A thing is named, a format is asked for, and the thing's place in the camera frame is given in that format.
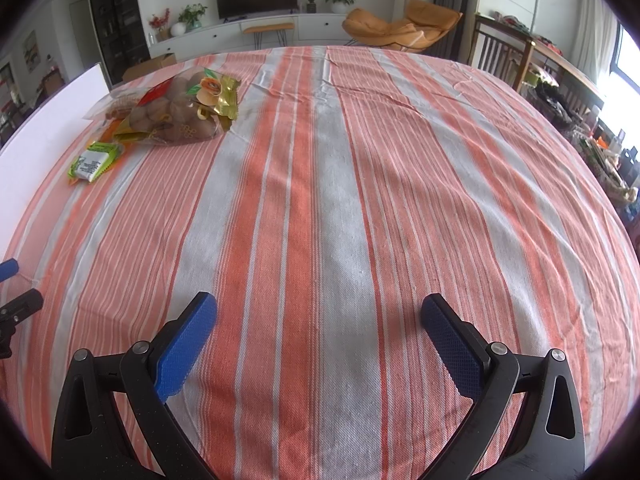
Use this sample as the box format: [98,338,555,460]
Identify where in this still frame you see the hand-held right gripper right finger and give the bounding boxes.
[421,292,586,480]

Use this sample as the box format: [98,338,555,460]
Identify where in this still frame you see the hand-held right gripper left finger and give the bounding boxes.
[51,291,219,480]

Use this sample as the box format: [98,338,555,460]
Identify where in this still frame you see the green snack packet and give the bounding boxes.
[67,141,126,185]

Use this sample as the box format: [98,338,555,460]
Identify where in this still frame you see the clear bag of orange snacks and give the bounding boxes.
[97,94,142,154]

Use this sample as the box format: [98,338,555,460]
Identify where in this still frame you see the walnut bag with gold trim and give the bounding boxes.
[112,67,242,147]

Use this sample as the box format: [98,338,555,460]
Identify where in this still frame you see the white board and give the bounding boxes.
[0,62,112,257]

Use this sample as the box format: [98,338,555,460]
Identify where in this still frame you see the orange striped tablecloth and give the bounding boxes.
[0,45,637,480]

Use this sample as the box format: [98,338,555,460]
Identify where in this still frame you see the cardboard box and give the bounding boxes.
[122,52,179,84]

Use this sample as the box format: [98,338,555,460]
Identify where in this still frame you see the dark bookcase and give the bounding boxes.
[85,0,151,87]

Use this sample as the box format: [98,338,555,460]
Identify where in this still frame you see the cluttered wooden sideboard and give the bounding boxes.
[520,35,640,222]

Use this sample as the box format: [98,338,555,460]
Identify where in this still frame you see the yellow green container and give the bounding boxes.
[525,67,559,89]

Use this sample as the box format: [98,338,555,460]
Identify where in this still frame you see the red flowers in vase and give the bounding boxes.
[148,8,172,42]

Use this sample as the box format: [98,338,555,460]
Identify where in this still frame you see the wooden chair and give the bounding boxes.
[469,14,537,94]

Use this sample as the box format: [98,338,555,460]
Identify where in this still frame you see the leafy plant in vase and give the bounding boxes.
[178,3,209,31]

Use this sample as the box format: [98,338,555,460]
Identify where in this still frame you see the orange lounge chair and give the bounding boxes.
[342,0,464,54]

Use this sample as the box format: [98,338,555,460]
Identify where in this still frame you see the window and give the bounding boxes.
[597,24,640,112]

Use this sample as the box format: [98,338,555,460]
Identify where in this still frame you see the wooden stool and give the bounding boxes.
[242,21,296,51]

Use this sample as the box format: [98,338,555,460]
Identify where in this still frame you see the white sheer curtain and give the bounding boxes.
[570,0,622,82]

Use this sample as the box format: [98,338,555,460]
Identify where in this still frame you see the white television cabinet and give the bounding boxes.
[148,12,362,62]

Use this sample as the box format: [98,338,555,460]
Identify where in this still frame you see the framed wall picture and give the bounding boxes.
[22,30,41,74]

